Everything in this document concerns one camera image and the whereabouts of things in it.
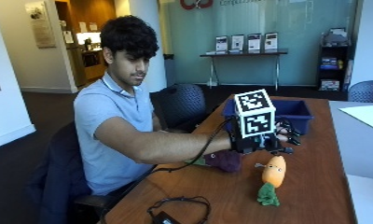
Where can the black office chair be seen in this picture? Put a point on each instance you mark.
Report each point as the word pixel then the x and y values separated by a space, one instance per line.
pixel 58 180

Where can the black magazine shelf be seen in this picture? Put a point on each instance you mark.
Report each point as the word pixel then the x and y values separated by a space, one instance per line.
pixel 333 62

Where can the framed display card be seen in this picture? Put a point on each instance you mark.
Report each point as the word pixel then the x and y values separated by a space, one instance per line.
pixel 255 42
pixel 271 41
pixel 221 43
pixel 237 42

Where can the purple eggplant plush toy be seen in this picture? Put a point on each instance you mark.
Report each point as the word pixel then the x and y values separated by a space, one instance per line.
pixel 224 160

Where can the white paper sheet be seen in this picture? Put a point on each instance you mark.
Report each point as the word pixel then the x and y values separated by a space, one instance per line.
pixel 366 115

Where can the white marker cube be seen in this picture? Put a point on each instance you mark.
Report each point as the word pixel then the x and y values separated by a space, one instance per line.
pixel 255 113

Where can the orange carrot plush toy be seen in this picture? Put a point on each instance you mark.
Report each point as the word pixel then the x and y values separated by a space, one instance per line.
pixel 275 171

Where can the dark perforated chair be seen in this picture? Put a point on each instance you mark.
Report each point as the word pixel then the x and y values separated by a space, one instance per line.
pixel 180 104
pixel 368 91

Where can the narrow display table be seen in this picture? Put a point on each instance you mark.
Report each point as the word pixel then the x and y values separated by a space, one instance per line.
pixel 244 62

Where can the wooden reception counter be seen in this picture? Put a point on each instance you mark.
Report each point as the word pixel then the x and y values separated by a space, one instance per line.
pixel 90 59

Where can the the person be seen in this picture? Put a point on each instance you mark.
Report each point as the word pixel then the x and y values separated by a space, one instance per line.
pixel 112 124

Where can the blue plastic bin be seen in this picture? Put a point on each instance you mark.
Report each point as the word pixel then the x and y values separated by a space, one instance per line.
pixel 296 112

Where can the wall poster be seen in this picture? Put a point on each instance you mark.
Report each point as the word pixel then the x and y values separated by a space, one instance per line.
pixel 40 24

